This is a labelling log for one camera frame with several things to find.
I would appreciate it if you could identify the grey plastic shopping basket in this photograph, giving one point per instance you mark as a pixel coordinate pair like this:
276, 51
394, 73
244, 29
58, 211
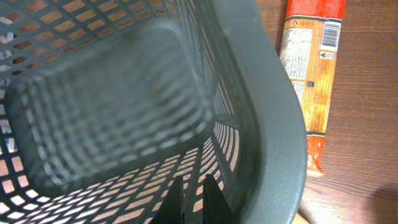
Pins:
104, 104

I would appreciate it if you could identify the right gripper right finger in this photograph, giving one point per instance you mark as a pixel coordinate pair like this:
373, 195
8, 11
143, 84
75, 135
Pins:
215, 208

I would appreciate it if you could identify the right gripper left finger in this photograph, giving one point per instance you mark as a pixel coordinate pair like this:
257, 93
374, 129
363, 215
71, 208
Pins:
172, 209

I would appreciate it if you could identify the red orange pasta packet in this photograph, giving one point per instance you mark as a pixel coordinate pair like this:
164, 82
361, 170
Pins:
308, 52

